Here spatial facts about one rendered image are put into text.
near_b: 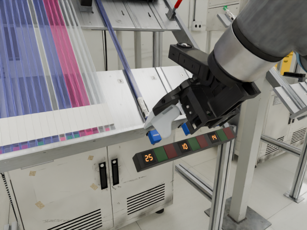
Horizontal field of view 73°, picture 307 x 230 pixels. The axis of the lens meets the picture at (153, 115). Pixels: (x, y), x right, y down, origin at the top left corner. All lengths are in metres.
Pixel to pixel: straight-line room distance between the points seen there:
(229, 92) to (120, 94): 0.34
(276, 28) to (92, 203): 0.91
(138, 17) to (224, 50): 0.60
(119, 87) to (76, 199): 0.54
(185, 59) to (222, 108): 0.10
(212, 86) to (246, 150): 0.78
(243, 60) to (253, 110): 0.75
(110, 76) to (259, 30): 0.43
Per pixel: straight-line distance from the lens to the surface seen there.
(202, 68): 0.33
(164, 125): 0.38
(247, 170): 1.13
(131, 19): 0.82
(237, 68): 0.28
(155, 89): 0.62
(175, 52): 0.38
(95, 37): 2.49
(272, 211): 1.49
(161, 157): 0.53
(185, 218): 1.30
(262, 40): 0.26
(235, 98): 0.30
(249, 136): 1.05
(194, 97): 0.33
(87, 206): 1.00
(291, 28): 0.25
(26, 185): 0.89
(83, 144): 0.49
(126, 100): 0.57
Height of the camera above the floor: 0.93
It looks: 20 degrees down
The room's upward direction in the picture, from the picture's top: straight up
